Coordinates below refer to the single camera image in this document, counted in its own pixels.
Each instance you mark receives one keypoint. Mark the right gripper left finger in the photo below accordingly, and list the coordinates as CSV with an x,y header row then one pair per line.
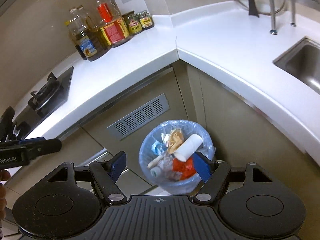
x,y
105,175

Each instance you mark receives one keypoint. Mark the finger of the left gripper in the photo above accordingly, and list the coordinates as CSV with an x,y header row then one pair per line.
x,y
41,148
22,142

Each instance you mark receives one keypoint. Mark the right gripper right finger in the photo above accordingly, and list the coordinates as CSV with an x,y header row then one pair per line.
x,y
214,176

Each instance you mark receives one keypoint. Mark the orange plastic bag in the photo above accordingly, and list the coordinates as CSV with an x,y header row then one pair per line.
x,y
184,170

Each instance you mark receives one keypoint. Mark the beige plastic bag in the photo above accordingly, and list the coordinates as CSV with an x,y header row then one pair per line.
x,y
176,139

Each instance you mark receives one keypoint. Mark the silver foil sachet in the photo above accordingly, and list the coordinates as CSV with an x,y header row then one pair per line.
x,y
165,138

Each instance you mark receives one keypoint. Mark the crushed clear plastic bottle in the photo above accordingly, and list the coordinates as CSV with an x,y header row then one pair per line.
x,y
157,172

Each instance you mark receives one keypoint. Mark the blue glove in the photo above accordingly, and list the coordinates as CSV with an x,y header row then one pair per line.
x,y
158,148

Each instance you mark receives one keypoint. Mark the white trash bin with liner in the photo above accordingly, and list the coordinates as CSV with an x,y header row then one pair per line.
x,y
170,182

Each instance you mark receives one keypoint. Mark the person's left hand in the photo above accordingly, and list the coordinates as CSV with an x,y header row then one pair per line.
x,y
5,175

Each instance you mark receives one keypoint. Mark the grey cabinet vent grille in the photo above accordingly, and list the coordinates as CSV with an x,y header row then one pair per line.
x,y
139,117

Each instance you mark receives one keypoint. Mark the black gas stove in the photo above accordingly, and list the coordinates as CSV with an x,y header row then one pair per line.
x,y
43,103

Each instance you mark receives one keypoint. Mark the sunflower oil bottle blue label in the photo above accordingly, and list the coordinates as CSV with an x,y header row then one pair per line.
x,y
88,37

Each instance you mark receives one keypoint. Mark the dark soy sauce bottle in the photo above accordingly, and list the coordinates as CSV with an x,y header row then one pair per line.
x,y
73,39

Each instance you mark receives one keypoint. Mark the steel sink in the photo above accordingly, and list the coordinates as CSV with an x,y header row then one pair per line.
x,y
302,61

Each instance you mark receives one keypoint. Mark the steel dish rack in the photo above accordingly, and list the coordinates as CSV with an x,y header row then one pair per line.
x,y
282,5

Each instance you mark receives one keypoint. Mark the sauce jar yellow label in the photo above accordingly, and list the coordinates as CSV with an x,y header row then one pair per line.
x,y
145,20

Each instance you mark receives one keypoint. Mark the oil bottle red handle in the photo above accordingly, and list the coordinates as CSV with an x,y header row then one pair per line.
x,y
112,24

